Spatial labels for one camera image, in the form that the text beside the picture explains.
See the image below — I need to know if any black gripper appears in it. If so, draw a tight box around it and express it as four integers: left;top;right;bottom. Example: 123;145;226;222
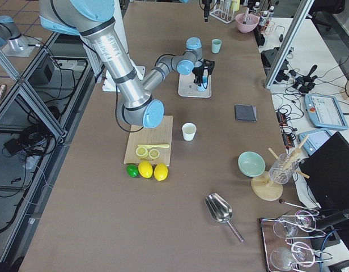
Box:
193;64;205;86
201;0;212;22

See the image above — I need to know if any blue cup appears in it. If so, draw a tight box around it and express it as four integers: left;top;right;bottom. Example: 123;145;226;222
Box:
197;76;208;92

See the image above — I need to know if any cream rabbit tray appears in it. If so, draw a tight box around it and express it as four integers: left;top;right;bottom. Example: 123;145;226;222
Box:
178;70;212;98

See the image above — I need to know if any wine glass rack tray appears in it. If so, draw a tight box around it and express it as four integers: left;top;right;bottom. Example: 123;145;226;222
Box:
259;218;333;271

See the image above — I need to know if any green cup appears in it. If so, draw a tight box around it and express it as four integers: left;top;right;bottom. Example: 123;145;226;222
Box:
211;39;222;54

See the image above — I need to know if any pink bowl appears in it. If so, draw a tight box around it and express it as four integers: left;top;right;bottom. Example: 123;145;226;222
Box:
235;13;259;33

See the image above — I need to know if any cream yellow cup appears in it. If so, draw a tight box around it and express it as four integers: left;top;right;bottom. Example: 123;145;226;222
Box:
182;122;197;141

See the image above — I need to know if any grey folded cloth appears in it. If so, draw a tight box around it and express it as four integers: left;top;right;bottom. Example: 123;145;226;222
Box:
234;104;257;122

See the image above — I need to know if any yellow plastic knife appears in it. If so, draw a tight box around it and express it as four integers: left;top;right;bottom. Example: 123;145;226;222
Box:
137;144;170;149

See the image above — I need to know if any wooden cutting board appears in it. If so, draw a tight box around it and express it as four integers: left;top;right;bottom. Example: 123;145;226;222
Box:
124;116;173;167

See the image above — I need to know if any lemon half slice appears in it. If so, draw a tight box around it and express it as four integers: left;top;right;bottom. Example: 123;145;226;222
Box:
148;148;160;160
135;146;149;159

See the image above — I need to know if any green bowl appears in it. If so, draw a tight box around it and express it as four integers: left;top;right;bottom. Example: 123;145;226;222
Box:
238;151;266;177

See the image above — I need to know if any yellow lemon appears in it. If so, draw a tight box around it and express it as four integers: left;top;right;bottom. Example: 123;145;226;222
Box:
154;163;168;181
138;160;153;179

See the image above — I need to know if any green lime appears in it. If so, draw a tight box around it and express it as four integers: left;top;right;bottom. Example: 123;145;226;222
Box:
126;164;139;177

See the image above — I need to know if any clear glass cup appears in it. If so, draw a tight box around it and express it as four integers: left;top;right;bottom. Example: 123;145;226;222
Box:
269;154;299;184

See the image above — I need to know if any wooden cup stand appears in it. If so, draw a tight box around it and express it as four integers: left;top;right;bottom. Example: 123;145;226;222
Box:
251;136;309;201

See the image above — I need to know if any blue teach pendant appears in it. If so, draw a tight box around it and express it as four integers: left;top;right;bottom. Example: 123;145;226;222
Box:
298;128;332;156
304;93;349;130

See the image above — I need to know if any metal scoop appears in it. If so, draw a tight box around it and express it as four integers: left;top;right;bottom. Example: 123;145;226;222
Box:
205;193;244;243

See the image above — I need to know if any black monitor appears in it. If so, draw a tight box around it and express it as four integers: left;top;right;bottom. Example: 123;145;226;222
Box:
300;132;349;210

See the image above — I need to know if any white wire rack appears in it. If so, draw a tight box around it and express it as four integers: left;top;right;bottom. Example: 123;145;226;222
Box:
210;0;240;24

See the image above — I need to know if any black gripper camera mount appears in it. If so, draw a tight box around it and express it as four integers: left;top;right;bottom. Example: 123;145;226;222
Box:
203;59;215;75

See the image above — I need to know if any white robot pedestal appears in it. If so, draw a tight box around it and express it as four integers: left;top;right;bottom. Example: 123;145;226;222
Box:
102;0;146;92

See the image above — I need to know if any aluminium frame post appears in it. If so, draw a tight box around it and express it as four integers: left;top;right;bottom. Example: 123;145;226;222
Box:
264;0;314;91

